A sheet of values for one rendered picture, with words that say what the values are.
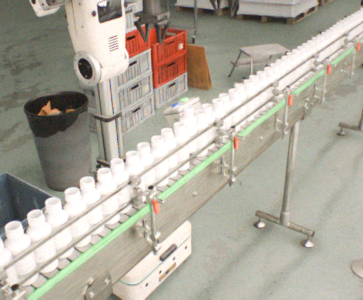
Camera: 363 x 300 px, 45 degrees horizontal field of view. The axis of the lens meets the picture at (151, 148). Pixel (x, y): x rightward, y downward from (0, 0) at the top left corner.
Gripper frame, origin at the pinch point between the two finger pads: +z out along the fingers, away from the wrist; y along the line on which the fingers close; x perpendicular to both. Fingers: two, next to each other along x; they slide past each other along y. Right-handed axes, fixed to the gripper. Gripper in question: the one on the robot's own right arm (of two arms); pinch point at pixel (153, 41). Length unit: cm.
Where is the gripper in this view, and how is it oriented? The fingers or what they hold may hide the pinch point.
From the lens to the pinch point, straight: 148.6
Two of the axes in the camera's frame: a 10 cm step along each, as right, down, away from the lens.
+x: 6.2, -4.1, 6.7
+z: 0.7, 8.7, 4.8
